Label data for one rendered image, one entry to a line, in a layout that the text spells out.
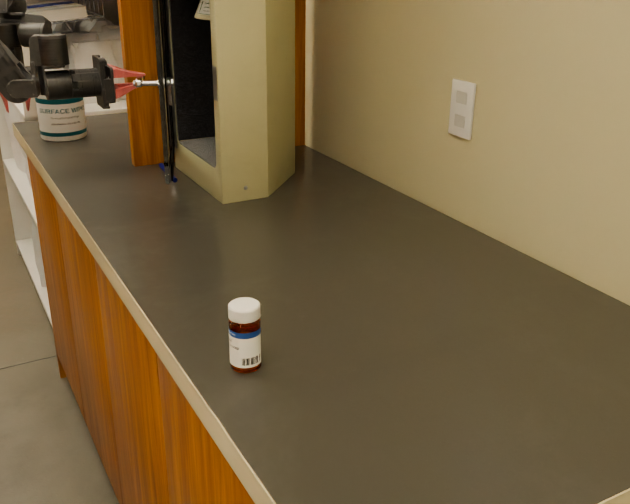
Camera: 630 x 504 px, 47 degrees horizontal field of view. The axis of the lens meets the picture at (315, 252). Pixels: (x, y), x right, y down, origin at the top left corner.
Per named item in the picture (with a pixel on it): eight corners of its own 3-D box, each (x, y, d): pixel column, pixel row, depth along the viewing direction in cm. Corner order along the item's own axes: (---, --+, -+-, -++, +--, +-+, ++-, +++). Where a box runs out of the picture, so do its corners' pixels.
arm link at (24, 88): (13, 91, 149) (7, 98, 141) (5, 33, 145) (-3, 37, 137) (74, 89, 151) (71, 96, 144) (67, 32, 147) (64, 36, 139)
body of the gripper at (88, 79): (108, 58, 146) (70, 60, 142) (113, 108, 150) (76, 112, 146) (100, 54, 151) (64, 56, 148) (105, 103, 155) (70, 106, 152)
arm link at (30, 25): (11, 1, 172) (-8, -12, 164) (58, 2, 172) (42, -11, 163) (8, 51, 173) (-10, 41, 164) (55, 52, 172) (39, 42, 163)
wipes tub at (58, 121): (82, 129, 220) (76, 79, 214) (92, 138, 209) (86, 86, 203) (37, 133, 214) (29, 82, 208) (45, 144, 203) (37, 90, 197)
